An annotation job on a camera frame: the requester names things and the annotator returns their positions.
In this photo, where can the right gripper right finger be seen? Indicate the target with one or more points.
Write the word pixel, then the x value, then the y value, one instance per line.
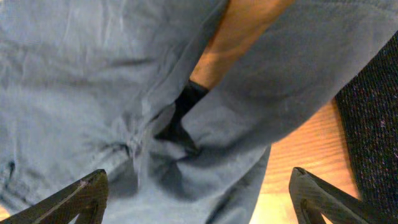
pixel 315 200

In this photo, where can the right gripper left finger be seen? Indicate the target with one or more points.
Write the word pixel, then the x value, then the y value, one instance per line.
pixel 83 202

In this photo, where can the navy blue shorts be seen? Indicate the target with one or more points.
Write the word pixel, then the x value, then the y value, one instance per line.
pixel 178 101

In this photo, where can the black knit garment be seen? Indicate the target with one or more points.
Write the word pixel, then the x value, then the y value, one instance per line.
pixel 368 108

